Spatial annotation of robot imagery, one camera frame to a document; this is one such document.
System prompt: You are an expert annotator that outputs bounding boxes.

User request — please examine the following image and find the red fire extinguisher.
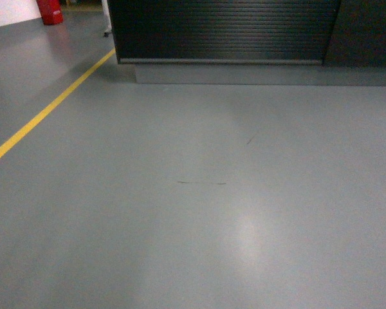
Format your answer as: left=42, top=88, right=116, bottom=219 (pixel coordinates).
left=36, top=0, right=64, bottom=26

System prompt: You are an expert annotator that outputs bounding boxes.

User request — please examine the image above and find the black slatted checkout counter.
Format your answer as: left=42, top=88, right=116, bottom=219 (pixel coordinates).
left=108, top=1, right=386, bottom=86

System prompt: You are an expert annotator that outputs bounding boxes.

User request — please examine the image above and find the white wheeled stand leg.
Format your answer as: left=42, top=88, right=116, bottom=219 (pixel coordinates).
left=101, top=0, right=112, bottom=37

